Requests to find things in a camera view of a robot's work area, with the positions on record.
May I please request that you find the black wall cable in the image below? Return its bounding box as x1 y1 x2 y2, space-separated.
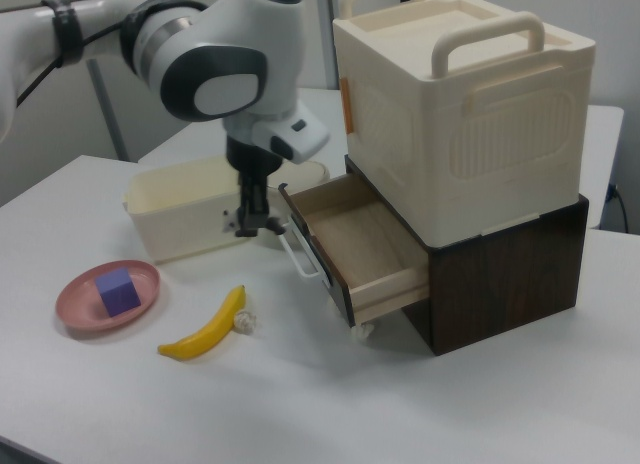
606 183 629 233

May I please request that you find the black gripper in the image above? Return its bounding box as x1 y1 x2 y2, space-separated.
224 135 282 238

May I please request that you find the small panda toy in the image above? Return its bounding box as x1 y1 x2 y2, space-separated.
220 209 288 238

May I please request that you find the orange tape strip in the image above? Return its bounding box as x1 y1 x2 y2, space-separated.
340 77 357 135

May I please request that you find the yellow toy banana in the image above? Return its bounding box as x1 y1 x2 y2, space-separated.
156 284 248 360

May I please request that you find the dark wood drawer cabinet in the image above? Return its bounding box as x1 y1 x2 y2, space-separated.
344 153 592 357

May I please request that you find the grey metal frame post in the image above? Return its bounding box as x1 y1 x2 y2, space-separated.
85 57 127 162

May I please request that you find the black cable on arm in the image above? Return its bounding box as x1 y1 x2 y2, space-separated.
14 0 132 110

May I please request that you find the purple cube block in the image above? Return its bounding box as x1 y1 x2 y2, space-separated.
93 267 143 318

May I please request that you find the cream rectangular plastic bin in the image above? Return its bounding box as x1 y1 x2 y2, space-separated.
121 155 255 265

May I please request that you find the wooden drawer with white handle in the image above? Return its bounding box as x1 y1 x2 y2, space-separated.
275 172 432 330

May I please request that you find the cream plastic box with handles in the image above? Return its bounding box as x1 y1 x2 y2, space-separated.
331 0 599 249

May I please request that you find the pink plastic plate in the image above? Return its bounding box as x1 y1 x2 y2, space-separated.
54 259 163 341

